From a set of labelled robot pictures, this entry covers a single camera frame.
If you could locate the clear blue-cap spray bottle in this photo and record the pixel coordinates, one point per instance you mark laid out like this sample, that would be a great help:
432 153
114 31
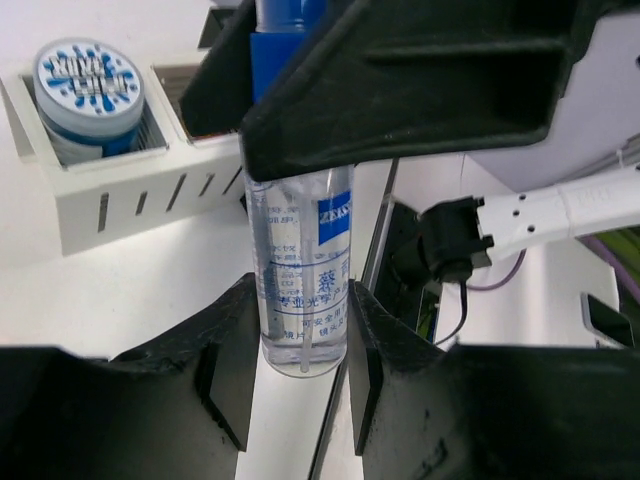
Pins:
301 230

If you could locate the white slotted organizer box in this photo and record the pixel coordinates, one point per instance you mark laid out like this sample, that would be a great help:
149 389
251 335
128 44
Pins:
168 176

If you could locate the aluminium table edge rail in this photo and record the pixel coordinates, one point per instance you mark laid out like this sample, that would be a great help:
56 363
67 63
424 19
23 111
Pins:
357 385

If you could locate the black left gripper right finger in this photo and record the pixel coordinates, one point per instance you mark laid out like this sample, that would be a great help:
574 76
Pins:
501 412

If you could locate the blue splash-label round jar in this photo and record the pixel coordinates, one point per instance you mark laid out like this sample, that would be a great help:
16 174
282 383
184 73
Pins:
90 98

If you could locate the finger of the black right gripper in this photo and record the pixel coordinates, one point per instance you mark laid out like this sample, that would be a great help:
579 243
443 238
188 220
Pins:
219 94
383 79

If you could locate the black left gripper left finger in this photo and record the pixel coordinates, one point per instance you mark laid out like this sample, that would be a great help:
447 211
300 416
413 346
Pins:
175 407

